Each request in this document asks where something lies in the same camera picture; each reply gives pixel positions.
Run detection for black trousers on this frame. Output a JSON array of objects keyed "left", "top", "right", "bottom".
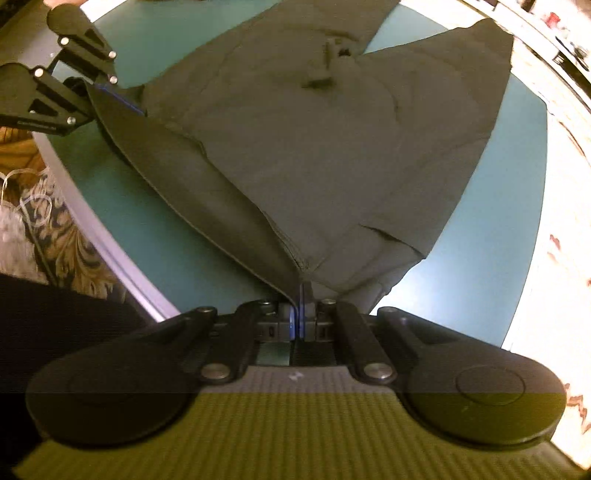
[{"left": 88, "top": 1, "right": 513, "bottom": 312}]

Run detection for floral patterned rug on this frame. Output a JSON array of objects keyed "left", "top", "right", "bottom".
[{"left": 1, "top": 127, "right": 126, "bottom": 303}]

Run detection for green table mat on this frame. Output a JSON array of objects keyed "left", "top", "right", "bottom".
[{"left": 35, "top": 1, "right": 547, "bottom": 345}]

